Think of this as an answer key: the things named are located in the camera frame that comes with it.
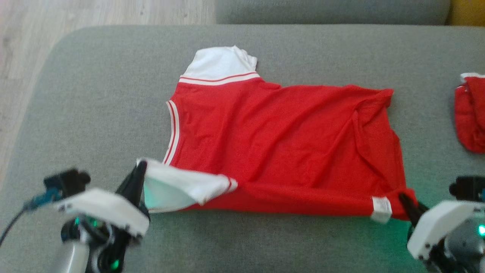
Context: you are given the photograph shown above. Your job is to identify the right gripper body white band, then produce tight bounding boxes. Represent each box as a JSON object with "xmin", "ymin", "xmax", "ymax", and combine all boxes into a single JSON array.
[{"xmin": 407, "ymin": 200, "xmax": 485, "ymax": 273}]

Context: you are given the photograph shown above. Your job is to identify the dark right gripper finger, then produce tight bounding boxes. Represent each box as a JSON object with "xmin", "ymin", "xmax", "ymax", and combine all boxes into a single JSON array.
[{"xmin": 398, "ymin": 193, "xmax": 429, "ymax": 228}]

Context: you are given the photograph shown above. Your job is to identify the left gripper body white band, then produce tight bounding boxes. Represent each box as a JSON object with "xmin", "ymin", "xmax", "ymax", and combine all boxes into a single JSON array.
[{"xmin": 56, "ymin": 188, "xmax": 151, "ymax": 273}]

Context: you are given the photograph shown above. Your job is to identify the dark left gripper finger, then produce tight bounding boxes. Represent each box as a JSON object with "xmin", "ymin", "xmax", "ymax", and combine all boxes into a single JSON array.
[{"xmin": 115, "ymin": 160, "xmax": 148, "ymax": 208}]

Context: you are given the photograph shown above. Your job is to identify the red shorts with white stripes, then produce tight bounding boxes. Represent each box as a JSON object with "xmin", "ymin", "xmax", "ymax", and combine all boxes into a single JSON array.
[{"xmin": 454, "ymin": 73, "xmax": 485, "ymax": 154}]

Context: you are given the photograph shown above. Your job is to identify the red shirt with white sleeves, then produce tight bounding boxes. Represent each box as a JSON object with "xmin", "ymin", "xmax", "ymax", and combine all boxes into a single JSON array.
[{"xmin": 136, "ymin": 45, "xmax": 419, "ymax": 222}]

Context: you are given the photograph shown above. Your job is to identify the grey fabric sofa seat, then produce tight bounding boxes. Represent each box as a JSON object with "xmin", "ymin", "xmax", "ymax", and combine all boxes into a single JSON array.
[{"xmin": 0, "ymin": 25, "xmax": 485, "ymax": 273}]

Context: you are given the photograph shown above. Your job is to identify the mustard yellow upholstered panel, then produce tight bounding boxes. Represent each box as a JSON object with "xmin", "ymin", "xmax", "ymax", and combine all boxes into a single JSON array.
[{"xmin": 446, "ymin": 0, "xmax": 485, "ymax": 27}]

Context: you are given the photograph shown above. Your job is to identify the grey sofa back cushion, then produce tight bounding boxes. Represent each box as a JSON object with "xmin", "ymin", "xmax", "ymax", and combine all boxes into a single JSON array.
[{"xmin": 215, "ymin": 0, "xmax": 451, "ymax": 26}]

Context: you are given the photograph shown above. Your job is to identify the left camera cable teal plug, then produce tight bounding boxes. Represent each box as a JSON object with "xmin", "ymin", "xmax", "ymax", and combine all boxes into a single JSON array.
[{"xmin": 0, "ymin": 190, "xmax": 62, "ymax": 247}]

